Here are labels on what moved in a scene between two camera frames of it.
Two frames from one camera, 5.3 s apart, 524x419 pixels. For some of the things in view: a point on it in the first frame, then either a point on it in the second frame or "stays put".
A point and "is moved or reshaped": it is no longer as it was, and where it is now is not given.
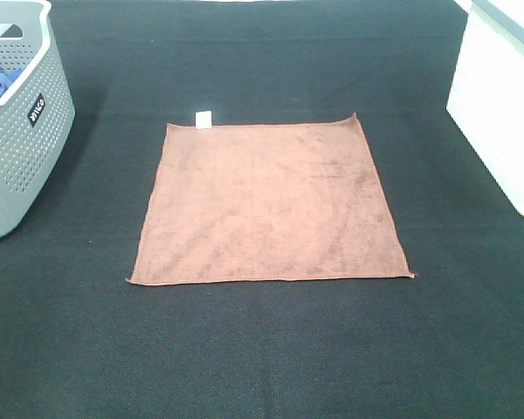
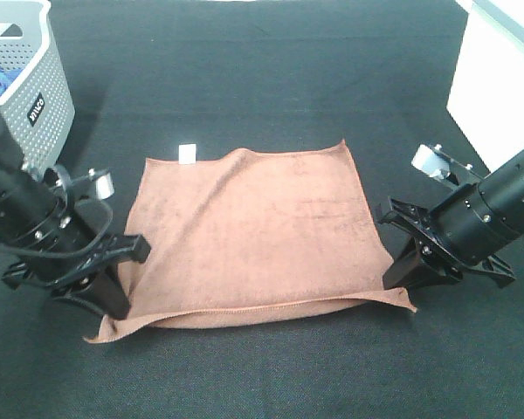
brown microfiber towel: x=289 y=201 is moved or reshaped
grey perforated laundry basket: x=27 y=129 stays put
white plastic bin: x=495 y=96 stays put
